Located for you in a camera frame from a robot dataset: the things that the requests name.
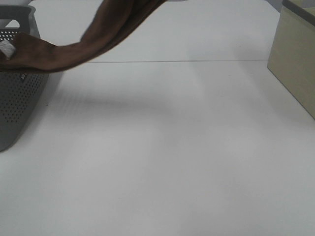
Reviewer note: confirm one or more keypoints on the grey perforated plastic basket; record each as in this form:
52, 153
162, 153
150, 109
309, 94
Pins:
19, 92

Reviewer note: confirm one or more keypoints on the brown towel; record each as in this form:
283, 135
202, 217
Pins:
113, 22

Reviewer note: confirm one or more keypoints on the beige fabric storage box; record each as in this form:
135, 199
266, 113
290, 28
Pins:
292, 55

